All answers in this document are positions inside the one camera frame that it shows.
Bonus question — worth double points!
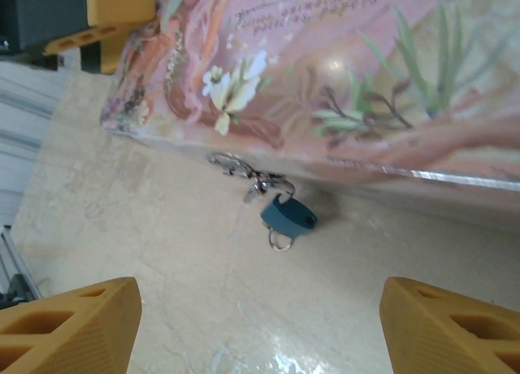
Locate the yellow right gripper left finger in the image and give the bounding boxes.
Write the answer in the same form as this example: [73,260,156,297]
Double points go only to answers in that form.
[0,276,143,374]

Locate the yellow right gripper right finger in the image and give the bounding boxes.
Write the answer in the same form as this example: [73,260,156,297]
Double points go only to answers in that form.
[380,276,520,374]

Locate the teal padlock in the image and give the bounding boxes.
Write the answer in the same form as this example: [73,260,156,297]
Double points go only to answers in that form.
[258,192,319,254]

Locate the pink floral tin box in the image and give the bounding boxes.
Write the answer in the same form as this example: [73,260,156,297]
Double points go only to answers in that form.
[99,0,520,233]

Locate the aluminium enclosure frame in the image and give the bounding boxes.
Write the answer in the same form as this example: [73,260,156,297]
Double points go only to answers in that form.
[0,222,44,302]

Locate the striped translucent left wall panel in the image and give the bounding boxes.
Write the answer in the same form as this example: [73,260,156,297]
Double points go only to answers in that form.
[0,71,69,225]

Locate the silver keys on ring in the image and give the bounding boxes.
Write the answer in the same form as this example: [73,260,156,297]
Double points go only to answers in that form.
[207,150,298,206]

